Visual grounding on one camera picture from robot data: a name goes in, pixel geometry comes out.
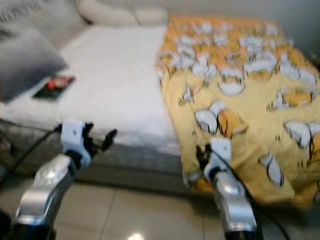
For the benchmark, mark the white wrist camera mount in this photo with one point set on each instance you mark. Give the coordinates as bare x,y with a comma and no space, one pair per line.
72,135
221,149

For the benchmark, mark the plain grey cushion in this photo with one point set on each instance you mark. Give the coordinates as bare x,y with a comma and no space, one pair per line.
25,65

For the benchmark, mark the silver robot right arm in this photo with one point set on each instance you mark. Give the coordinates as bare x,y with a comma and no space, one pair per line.
235,205

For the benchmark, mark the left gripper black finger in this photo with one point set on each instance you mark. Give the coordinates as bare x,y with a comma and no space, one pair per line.
89,132
110,140

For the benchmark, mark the white quilted mattress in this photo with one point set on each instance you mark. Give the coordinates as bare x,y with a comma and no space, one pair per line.
115,85

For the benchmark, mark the long cream bolster pillow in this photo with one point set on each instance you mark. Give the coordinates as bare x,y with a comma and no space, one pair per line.
107,14

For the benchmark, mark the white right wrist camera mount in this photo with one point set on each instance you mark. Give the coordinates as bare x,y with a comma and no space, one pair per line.
221,149

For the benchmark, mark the beige cushion with lettering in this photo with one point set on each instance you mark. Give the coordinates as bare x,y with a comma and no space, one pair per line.
60,20

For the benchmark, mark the yellow cartoon print blanket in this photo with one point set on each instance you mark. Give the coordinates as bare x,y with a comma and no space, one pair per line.
245,100

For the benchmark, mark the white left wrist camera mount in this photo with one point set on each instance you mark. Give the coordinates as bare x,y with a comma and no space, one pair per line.
72,135

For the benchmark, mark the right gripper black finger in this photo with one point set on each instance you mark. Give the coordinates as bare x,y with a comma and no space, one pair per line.
201,157

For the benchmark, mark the short cream bolster pillow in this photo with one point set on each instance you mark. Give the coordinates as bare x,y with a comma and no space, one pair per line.
150,16

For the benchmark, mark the dark red cover book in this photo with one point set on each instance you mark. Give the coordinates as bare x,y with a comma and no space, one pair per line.
54,87

